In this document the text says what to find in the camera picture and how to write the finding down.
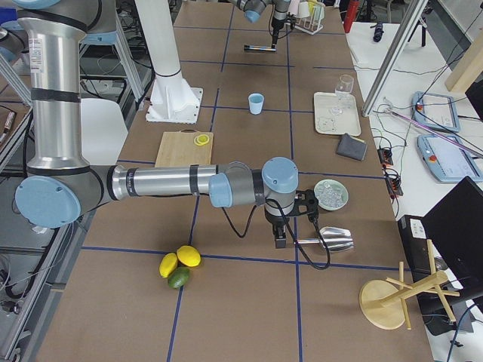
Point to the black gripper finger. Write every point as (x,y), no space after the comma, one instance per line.
(275,35)
(280,237)

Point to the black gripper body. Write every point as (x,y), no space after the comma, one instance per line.
(274,219)
(277,25)

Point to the steel stirring rod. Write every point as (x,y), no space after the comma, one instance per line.
(256,48)

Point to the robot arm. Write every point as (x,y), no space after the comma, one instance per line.
(61,184)
(253,9)

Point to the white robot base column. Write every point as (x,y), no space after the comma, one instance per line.
(172,99)

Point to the blue cup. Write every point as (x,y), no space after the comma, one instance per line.
(255,102)

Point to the lemon slice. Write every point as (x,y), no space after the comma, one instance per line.
(201,139)

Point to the metal ice scoop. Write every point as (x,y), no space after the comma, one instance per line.
(337,239)

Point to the green bowl of ice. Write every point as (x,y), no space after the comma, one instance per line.
(331,194)

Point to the red cylinder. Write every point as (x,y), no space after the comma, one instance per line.
(351,12)

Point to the clear glass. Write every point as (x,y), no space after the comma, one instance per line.
(342,90)

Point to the cream bear tray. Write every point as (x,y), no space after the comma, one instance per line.
(336,115)

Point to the dark grey cloth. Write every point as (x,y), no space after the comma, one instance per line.
(352,147)

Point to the green lime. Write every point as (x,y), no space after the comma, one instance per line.
(179,277)

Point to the whole yellow lemons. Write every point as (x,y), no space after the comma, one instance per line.
(168,264)

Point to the wooden cutting board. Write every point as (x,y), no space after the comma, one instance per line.
(177,149)

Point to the wooden stand with base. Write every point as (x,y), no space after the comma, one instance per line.
(383,302)

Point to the black box with label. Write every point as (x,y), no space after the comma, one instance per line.
(414,241)

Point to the black monitor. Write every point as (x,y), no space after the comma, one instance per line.
(454,225)

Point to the near teach pendant tablet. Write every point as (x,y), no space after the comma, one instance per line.
(445,161)

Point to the teach pendant tablet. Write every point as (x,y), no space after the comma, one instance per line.
(436,111)
(445,161)

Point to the far teach pendant tablet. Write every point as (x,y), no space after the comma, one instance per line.
(436,111)

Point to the white wire cup rack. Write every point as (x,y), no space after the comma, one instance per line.
(308,15)

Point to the aluminium frame post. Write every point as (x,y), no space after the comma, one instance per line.
(409,21)

